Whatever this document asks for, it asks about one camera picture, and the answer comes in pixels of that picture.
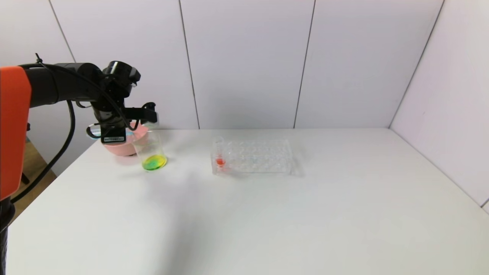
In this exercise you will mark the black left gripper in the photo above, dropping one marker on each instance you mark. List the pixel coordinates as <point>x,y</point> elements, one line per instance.
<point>113,136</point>

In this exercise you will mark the black and orange left arm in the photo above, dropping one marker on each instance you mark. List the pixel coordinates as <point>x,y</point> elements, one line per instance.
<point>57,86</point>

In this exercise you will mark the clear glass beaker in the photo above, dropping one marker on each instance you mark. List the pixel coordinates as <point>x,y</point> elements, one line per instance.
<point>154,162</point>

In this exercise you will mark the red pigment test tube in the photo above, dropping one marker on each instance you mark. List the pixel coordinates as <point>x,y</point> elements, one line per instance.
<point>220,162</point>

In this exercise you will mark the clear plastic test tube rack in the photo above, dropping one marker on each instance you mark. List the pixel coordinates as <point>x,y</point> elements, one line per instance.
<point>248,162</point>

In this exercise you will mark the pink bowl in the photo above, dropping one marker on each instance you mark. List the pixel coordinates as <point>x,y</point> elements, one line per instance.
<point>130,147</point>

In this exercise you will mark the black tripod stand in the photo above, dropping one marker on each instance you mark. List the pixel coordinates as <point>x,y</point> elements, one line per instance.
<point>26,168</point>

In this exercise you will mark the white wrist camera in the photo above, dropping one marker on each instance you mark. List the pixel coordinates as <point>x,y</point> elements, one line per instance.
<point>151,114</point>

